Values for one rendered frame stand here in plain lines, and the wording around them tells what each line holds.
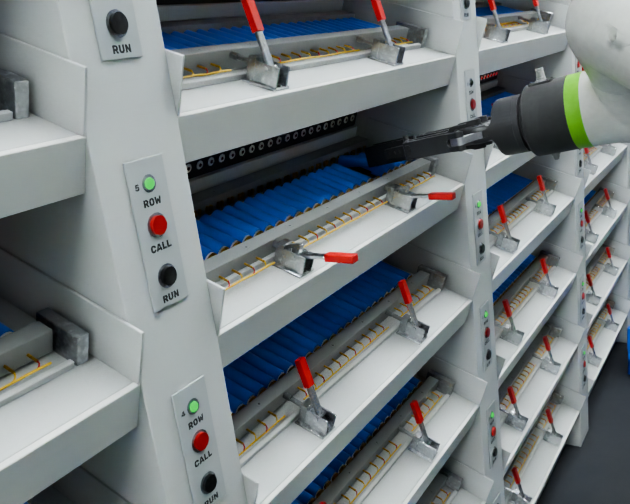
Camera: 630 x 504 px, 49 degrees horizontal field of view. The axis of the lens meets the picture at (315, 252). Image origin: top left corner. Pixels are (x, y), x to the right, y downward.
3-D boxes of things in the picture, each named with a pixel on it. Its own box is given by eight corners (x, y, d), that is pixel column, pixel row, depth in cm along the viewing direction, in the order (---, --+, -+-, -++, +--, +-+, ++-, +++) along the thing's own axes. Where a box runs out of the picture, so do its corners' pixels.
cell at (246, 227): (219, 221, 83) (262, 241, 80) (209, 225, 82) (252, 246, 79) (220, 207, 82) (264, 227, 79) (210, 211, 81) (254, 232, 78)
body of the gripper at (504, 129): (532, 88, 92) (467, 104, 97) (513, 97, 85) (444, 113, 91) (544, 144, 93) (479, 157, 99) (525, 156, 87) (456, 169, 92)
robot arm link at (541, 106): (574, 162, 83) (591, 147, 91) (555, 64, 81) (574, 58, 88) (525, 170, 87) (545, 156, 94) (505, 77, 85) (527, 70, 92)
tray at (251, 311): (457, 209, 112) (473, 154, 108) (212, 376, 65) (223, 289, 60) (352, 168, 121) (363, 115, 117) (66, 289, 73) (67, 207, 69)
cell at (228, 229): (207, 226, 81) (251, 247, 79) (197, 230, 80) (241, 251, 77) (209, 212, 81) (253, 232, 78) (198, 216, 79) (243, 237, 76)
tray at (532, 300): (570, 288, 179) (589, 240, 172) (490, 399, 131) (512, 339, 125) (496, 258, 187) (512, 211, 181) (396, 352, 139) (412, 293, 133)
